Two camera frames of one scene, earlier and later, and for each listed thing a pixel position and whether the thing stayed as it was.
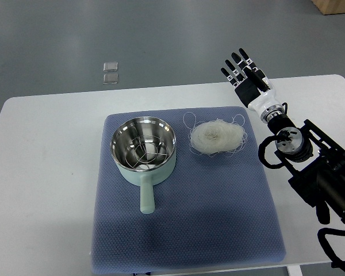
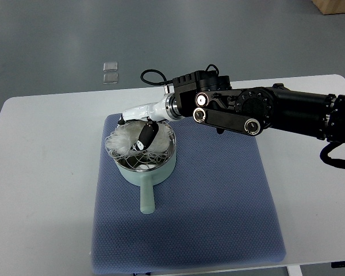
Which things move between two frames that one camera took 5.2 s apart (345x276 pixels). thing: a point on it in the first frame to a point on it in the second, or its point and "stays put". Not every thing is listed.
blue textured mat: (183, 188) stays put
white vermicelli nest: (216, 136) to (120, 141)
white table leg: (294, 270) stays put
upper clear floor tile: (110, 66) stays put
